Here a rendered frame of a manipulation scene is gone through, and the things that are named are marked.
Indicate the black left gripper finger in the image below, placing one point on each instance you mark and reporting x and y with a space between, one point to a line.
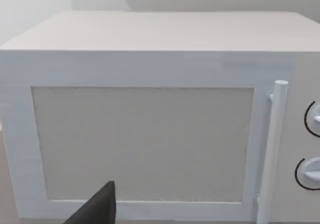
101 207

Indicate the pale microwave door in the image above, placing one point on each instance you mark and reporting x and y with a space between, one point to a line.
142 143

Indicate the pale microwave oven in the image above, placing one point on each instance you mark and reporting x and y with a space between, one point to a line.
160 33

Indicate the pale microwave knob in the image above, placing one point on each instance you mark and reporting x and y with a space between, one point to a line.
315 118
310 173

